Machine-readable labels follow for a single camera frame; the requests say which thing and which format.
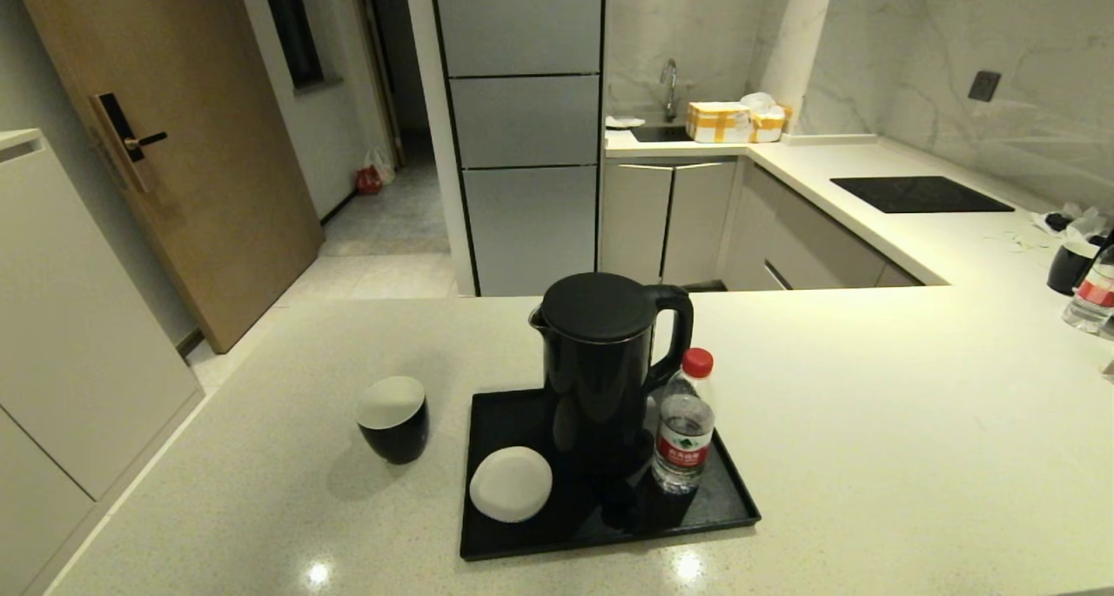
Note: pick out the brown wooden door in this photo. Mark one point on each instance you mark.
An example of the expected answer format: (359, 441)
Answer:
(200, 187)

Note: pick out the black rectangular serving tray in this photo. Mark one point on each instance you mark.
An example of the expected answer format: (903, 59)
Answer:
(718, 505)

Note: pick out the dark wall socket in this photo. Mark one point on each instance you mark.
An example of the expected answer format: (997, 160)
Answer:
(984, 86)

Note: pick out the grey counter drawer unit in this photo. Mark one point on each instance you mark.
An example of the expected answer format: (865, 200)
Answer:
(809, 241)

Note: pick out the small box with yellow tape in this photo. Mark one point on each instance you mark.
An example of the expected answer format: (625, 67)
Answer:
(768, 127)

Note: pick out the dark kitchen sink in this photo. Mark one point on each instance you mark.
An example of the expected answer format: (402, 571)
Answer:
(661, 133)

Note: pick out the black electric kettle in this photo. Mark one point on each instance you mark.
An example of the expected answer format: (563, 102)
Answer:
(600, 374)

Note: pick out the clear water bottle red cap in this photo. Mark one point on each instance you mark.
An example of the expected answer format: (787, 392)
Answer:
(684, 452)
(1092, 302)

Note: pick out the dark window panel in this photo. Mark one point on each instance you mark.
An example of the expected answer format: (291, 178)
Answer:
(291, 30)

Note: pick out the black induction cooktop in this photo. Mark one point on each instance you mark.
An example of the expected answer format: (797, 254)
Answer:
(916, 194)

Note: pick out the red bag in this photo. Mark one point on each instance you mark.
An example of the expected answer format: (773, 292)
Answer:
(367, 183)

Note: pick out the white crumpled plastic bag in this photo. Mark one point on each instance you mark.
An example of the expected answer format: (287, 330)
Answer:
(758, 101)

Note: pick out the chrome sink faucet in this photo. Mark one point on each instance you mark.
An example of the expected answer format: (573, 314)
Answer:
(669, 82)

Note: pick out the white plastic shopping bag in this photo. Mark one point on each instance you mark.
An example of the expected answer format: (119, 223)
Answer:
(383, 165)

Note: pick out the white crumpled tissue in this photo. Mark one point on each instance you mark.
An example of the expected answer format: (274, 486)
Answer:
(1083, 224)

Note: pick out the grey lower cabinet door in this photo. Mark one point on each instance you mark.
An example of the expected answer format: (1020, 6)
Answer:
(635, 224)
(701, 220)

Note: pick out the white round saucer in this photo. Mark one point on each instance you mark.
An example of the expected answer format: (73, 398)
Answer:
(511, 485)

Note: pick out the white tall cabinet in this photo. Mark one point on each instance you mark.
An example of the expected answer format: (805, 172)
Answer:
(70, 335)

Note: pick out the white cloth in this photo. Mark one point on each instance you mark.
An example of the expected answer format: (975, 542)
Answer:
(623, 122)

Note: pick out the black cup white inside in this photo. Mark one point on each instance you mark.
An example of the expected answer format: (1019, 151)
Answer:
(1069, 270)
(393, 431)

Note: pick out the black electronic door lock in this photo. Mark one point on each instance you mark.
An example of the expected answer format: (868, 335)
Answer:
(117, 130)

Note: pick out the large box with yellow tape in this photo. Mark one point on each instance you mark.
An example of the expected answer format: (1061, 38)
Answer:
(717, 123)

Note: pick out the grey panelled refrigerator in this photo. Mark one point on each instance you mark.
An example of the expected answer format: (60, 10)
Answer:
(522, 231)

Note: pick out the small black object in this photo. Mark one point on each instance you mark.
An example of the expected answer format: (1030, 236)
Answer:
(1057, 221)

